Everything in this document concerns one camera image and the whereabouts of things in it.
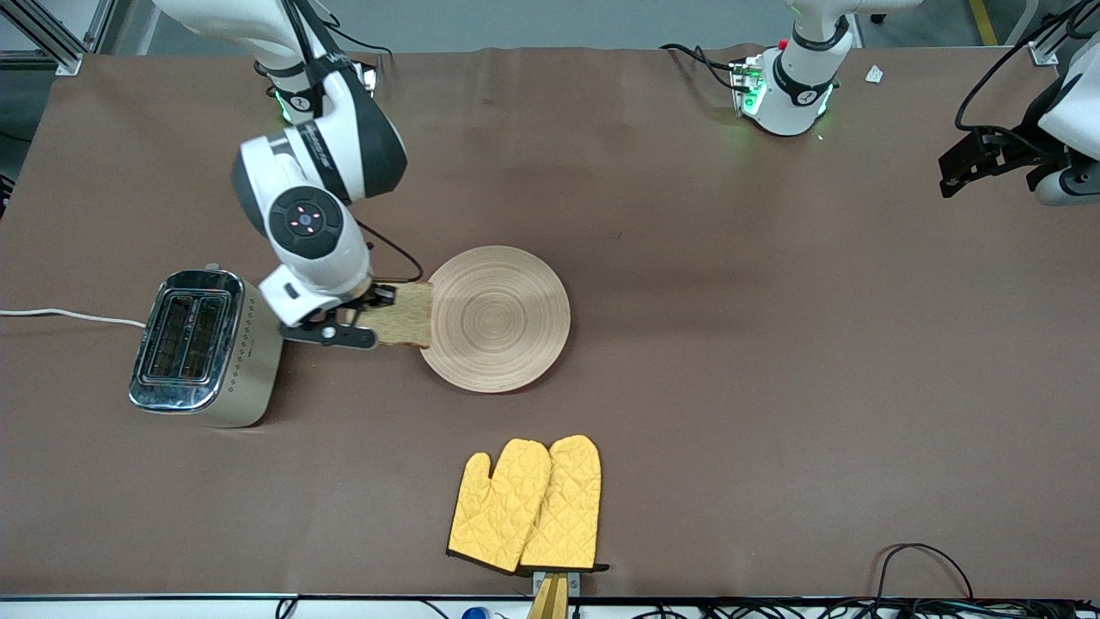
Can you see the aluminium frame profile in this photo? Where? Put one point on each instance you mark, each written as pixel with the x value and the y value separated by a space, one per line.
pixel 1045 56
pixel 67 62

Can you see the round wooden plate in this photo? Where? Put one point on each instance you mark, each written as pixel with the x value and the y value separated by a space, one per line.
pixel 498 318

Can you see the slice of brown bread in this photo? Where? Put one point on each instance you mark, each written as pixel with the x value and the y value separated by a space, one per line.
pixel 404 314

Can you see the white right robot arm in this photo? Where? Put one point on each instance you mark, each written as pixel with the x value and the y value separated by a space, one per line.
pixel 344 146

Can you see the metal connector bracket green light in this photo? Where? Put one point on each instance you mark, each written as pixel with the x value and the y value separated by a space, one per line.
pixel 746 86
pixel 370 77

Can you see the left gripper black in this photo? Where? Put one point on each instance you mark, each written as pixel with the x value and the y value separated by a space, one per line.
pixel 1017 148

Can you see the cream and chrome toaster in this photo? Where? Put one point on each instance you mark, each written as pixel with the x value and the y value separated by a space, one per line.
pixel 249 378

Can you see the brown table cover sheet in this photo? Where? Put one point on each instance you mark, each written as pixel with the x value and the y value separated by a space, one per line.
pixel 550 172

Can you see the yellow quilted oven mitt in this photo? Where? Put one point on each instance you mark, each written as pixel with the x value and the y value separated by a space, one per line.
pixel 498 507
pixel 571 507

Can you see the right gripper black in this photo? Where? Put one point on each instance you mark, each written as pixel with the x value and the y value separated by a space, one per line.
pixel 379 297

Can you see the small metal bracket plate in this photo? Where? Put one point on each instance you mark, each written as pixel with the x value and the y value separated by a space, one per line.
pixel 574 583

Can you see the small white paper scrap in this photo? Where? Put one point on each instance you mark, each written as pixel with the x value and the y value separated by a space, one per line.
pixel 874 74

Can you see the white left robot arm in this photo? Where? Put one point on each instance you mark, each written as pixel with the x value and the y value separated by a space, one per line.
pixel 795 103

